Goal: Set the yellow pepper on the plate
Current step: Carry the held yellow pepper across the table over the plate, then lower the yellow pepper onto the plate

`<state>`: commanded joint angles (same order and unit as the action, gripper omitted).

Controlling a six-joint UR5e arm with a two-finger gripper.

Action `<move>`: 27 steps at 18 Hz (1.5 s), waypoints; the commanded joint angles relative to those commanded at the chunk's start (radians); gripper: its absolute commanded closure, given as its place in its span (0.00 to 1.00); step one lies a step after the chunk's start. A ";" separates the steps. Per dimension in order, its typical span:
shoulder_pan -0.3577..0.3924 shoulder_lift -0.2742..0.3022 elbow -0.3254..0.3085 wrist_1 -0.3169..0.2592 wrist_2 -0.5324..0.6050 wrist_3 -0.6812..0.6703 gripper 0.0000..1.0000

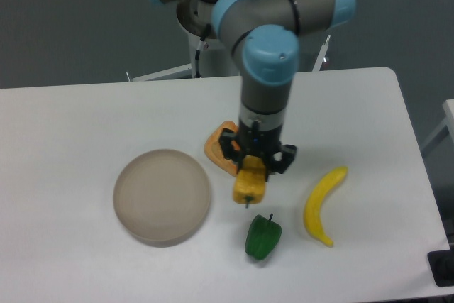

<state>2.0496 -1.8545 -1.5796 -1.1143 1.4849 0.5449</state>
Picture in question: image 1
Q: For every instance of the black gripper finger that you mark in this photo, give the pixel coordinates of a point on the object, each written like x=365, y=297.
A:
x=280, y=159
x=231, y=150

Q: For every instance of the beige round plate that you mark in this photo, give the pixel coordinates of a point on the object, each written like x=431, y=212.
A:
x=162, y=197

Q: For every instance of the yellow bell pepper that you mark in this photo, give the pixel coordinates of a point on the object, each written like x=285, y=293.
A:
x=250, y=184

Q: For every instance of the black device at table edge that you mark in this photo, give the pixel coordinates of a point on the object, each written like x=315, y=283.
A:
x=441, y=264

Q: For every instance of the white frame strut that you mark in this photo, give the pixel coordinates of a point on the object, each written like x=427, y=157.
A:
x=322, y=55

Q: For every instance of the green bell pepper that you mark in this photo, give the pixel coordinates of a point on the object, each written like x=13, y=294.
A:
x=263, y=236

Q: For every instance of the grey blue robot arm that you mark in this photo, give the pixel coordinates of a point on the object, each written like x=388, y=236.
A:
x=261, y=36

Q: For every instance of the yellow banana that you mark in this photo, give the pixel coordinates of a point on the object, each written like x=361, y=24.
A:
x=312, y=209

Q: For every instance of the white furniture at right edge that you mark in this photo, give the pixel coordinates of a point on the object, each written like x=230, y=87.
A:
x=442, y=131

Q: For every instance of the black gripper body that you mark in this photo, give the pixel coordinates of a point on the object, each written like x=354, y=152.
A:
x=260, y=144

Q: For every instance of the orange triangular bread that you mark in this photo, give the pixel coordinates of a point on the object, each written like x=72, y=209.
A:
x=213, y=151

